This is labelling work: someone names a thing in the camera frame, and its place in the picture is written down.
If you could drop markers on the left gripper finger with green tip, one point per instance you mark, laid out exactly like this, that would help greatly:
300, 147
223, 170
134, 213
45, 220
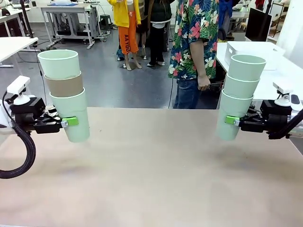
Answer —
49, 126
52, 113

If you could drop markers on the right gripper finger with green tip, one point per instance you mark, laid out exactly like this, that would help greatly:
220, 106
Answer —
253, 113
253, 126

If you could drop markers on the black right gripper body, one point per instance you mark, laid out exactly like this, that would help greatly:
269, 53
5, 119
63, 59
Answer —
278, 118

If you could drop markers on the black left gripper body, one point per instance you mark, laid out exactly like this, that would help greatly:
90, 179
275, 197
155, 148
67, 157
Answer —
26, 111

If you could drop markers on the light green plastic cup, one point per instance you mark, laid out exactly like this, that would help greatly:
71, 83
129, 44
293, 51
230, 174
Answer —
239, 88
71, 104
59, 66
246, 71
227, 132

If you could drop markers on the brown plastic cup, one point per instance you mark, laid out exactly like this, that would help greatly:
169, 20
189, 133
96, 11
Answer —
64, 86

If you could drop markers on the white plastic basket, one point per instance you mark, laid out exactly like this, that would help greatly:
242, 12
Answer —
255, 48

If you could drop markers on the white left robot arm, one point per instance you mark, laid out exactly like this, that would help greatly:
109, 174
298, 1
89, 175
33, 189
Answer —
3, 118

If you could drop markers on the person's right forearm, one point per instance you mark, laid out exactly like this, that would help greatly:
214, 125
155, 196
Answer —
198, 59

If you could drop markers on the person's right hand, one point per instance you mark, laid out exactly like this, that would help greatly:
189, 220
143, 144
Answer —
203, 83

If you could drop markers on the large white side table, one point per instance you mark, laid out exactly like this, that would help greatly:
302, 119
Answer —
277, 75

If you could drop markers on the small white side table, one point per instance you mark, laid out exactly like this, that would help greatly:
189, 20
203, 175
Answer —
11, 48

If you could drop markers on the blue jeans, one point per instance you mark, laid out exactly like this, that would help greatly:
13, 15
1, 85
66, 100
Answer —
187, 94

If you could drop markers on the black computer monitor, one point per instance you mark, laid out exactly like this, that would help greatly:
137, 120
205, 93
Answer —
258, 24

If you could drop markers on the black vertical stand pole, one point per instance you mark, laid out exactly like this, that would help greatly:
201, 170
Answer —
26, 21

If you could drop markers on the blue jacket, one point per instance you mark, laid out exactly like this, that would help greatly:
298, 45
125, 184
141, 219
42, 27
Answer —
223, 14

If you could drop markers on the dark green stool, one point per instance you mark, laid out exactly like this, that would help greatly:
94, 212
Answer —
105, 21

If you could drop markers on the person in floral shirt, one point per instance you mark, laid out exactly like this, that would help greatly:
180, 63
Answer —
189, 23

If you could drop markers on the person in yellow jacket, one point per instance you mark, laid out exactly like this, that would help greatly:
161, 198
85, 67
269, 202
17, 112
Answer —
126, 30

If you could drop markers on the person in black clothes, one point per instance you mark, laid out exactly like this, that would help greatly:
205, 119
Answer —
158, 28

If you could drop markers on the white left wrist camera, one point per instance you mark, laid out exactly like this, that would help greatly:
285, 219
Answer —
17, 85

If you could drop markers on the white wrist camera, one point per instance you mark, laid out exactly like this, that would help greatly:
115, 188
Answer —
17, 85
284, 89

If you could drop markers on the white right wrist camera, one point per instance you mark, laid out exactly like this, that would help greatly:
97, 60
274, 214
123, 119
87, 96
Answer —
284, 89

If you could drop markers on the grey metal frame desk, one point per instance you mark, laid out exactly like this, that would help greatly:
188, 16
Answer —
66, 11

